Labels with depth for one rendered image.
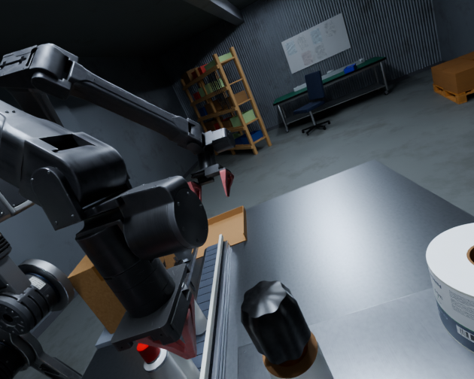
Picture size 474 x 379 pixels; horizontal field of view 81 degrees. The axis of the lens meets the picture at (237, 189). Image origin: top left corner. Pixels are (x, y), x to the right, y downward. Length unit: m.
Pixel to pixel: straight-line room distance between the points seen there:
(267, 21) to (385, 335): 7.30
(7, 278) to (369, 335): 0.94
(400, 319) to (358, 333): 0.09
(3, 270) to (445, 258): 1.07
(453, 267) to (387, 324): 0.20
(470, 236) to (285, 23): 7.16
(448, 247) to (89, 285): 1.01
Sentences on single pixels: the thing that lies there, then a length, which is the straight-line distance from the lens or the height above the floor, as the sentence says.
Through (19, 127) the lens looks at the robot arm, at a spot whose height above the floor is 1.49.
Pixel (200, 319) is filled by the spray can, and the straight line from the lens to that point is 0.86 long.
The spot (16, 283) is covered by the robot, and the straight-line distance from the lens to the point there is 1.05.
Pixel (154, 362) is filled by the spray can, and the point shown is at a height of 1.05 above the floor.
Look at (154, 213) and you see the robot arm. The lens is 0.26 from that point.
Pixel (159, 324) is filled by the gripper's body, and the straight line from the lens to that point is 0.31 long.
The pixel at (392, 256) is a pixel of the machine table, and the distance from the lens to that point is 0.96.
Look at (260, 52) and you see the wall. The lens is 7.62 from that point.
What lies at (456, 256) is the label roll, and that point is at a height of 1.02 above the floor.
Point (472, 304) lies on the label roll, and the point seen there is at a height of 1.00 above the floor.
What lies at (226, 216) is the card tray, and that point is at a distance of 1.54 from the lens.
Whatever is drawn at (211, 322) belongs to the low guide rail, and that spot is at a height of 0.91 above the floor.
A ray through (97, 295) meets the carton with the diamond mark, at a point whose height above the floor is 1.02.
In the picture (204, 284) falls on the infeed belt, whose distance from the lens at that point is 1.06.
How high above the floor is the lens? 1.45
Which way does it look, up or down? 19 degrees down
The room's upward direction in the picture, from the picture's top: 25 degrees counter-clockwise
